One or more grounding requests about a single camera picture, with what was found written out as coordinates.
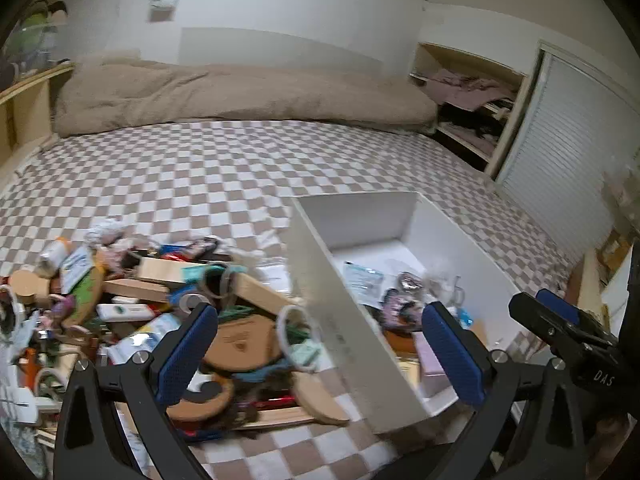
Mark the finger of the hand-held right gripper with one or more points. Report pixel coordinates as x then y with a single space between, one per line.
557 305
550 325

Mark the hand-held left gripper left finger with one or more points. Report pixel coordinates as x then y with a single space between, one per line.
187 355

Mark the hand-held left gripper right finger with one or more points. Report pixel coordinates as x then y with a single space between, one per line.
452 355

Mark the metallic heart item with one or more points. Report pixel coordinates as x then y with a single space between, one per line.
411 282

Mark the white box container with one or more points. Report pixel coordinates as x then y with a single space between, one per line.
325 310

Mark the wooden side shelf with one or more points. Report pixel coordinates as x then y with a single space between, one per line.
595 280

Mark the panda cork coaster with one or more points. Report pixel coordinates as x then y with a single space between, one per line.
210 396

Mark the white blue sachet packet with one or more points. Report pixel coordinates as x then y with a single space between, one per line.
140 345

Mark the brown leather piece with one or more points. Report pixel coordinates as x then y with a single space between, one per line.
402 345

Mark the cork coaster with brown logo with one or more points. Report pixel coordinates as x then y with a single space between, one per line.
240 340

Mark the clear plastic hook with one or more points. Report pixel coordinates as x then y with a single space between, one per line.
452 292

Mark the pink black crocheted pouch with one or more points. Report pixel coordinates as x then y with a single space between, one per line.
400 310

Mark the blue brown crocheted pouch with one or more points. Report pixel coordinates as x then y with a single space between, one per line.
260 390

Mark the teal packet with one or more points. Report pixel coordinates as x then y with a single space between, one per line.
195 274

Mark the wooden bar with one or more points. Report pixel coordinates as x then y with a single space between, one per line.
135 290

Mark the clear tape roll dark core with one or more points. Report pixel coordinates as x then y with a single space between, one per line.
231 280

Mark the light wooden block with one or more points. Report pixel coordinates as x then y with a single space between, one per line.
160 270

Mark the long wooden block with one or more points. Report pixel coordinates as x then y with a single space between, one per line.
260 292

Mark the red pen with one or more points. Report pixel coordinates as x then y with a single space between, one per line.
275 401

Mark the black white patterned item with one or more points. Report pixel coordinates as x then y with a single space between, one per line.
205 246

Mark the thin wooden strip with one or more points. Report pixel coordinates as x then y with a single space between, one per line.
280 417

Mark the pale green small box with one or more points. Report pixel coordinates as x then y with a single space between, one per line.
305 355

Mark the white tape roll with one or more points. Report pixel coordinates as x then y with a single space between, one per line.
52 375

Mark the wooden leaf-shaped piece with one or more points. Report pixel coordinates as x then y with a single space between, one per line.
320 400

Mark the white blue flat packet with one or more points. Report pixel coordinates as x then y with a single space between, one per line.
77 266

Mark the crumpled clear wrap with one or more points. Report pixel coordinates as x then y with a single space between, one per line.
105 232

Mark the white louvre door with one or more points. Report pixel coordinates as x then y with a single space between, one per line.
575 150

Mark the round wooden piece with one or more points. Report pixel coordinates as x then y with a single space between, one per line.
30 285

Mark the tape roll with black clip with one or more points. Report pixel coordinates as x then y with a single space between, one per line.
10 310

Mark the wooden closet niche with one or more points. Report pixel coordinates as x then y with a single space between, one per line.
510 125

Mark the dark clothes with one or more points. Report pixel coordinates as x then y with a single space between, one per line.
475 122

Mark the pink clothes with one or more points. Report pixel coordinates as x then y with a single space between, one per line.
465 90

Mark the beige duvet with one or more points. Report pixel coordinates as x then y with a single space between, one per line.
225 95

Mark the wooden headboard shelf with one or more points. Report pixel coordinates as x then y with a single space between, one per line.
30 105

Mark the clear bin of toys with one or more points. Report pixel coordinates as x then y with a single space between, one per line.
30 35

